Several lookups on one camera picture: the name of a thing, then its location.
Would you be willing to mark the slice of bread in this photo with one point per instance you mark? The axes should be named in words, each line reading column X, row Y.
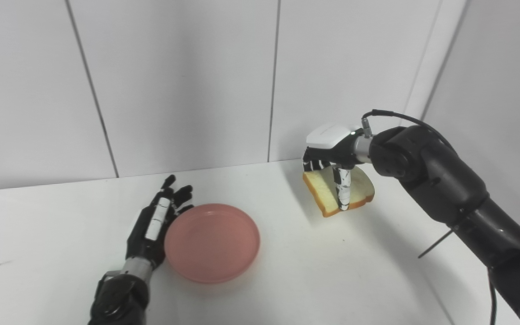
column 327, row 189

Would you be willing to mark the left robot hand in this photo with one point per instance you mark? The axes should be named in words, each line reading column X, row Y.
column 154, row 225

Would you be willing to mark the pink plate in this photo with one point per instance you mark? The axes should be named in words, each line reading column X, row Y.
column 212, row 243

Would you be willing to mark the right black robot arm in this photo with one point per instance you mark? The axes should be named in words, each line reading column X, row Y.
column 458, row 203

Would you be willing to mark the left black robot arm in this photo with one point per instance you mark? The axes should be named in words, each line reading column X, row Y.
column 120, row 295

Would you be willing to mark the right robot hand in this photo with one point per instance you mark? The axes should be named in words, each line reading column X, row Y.
column 332, row 149

